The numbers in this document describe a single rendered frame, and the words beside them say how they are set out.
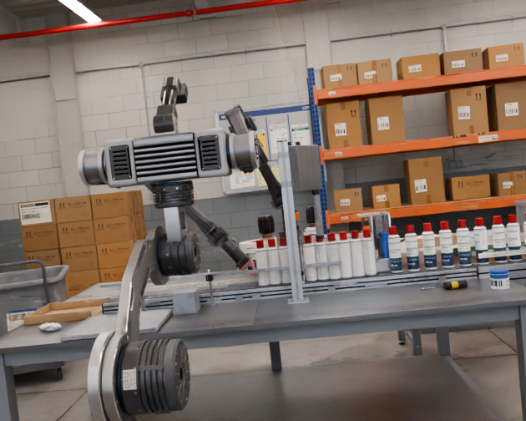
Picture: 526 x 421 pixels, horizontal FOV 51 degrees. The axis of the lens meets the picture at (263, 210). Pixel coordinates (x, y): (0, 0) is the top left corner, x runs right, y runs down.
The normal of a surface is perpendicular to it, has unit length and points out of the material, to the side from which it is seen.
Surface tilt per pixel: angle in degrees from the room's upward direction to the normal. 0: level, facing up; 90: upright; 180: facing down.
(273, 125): 90
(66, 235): 90
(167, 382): 81
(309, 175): 90
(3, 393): 90
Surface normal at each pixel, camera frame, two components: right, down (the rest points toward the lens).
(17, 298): 0.26, 0.08
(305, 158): 0.79, -0.05
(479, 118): -0.13, 0.07
